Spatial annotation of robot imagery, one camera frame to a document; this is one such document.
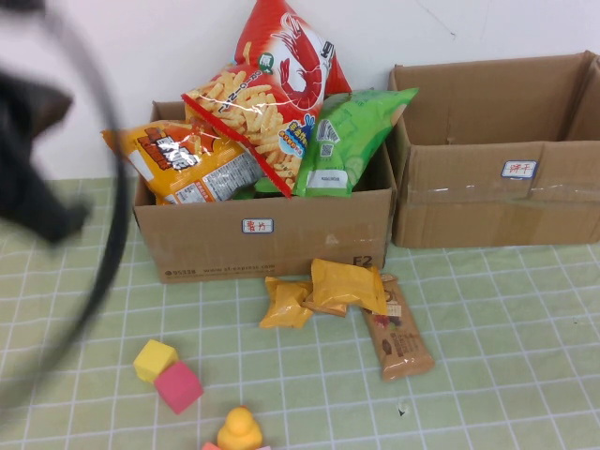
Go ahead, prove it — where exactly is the green checked tablecloth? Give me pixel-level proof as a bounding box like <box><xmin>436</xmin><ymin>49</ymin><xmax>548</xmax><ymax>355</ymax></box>
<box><xmin>0</xmin><ymin>176</ymin><xmax>600</xmax><ymax>450</ymax></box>

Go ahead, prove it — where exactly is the large plain cardboard box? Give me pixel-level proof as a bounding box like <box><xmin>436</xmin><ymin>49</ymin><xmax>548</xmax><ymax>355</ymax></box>
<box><xmin>387</xmin><ymin>50</ymin><xmax>600</xmax><ymax>249</ymax></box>

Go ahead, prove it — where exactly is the yellow rubber duck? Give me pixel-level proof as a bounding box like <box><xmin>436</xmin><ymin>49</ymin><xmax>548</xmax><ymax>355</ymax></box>
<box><xmin>215</xmin><ymin>405</ymin><xmax>263</xmax><ymax>450</ymax></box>

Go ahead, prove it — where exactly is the red shrimp stick bag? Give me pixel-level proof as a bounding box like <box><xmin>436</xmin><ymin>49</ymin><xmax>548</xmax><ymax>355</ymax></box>
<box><xmin>180</xmin><ymin>0</ymin><xmax>353</xmax><ymax>198</ymax></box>

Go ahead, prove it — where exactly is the cardboard box with printed text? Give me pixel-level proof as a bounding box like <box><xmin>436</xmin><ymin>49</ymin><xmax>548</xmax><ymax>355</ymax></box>
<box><xmin>131</xmin><ymin>100</ymin><xmax>398</xmax><ymax>285</ymax></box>

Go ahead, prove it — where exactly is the pink foam cube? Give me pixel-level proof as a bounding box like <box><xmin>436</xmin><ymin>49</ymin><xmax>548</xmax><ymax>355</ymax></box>
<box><xmin>153</xmin><ymin>359</ymin><xmax>205</xmax><ymax>416</ymax></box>

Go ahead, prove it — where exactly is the brown wafer biscuit packet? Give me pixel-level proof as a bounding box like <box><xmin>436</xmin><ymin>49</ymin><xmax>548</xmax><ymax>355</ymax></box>
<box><xmin>363</xmin><ymin>274</ymin><xmax>436</xmax><ymax>383</ymax></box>

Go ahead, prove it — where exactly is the green chip bag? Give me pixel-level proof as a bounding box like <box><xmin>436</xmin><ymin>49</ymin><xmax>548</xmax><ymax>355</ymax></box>
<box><xmin>291</xmin><ymin>87</ymin><xmax>419</xmax><ymax>198</ymax></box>

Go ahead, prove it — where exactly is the large orange snack bag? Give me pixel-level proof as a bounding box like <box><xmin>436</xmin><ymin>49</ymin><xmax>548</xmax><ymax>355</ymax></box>
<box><xmin>100</xmin><ymin>119</ymin><xmax>263</xmax><ymax>206</ymax></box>

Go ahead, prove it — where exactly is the yellow foam cube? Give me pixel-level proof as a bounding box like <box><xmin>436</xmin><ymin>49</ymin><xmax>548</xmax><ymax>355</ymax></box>
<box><xmin>132</xmin><ymin>339</ymin><xmax>180</xmax><ymax>384</ymax></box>

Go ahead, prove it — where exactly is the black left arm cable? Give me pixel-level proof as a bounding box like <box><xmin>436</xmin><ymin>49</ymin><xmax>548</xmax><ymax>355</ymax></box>
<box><xmin>0</xmin><ymin>0</ymin><xmax>133</xmax><ymax>413</ymax></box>

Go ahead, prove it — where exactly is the large yellow snack packet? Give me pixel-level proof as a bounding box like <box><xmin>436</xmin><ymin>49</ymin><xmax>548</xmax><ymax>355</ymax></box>
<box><xmin>309</xmin><ymin>258</ymin><xmax>389</xmax><ymax>319</ymax></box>

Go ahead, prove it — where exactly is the small green snack packet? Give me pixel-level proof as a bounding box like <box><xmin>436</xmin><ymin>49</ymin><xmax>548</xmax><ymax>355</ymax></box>
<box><xmin>232</xmin><ymin>176</ymin><xmax>292</xmax><ymax>202</ymax></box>

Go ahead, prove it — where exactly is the white label sticker blue border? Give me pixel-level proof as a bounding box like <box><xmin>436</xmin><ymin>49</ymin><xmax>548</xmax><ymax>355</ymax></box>
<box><xmin>241</xmin><ymin>217</ymin><xmax>276</xmax><ymax>235</ymax></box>
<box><xmin>500</xmin><ymin>159</ymin><xmax>538</xmax><ymax>180</ymax></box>

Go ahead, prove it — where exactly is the small yellow snack packet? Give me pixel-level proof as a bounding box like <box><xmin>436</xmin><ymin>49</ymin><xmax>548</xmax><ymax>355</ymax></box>
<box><xmin>258</xmin><ymin>276</ymin><xmax>314</xmax><ymax>330</ymax></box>

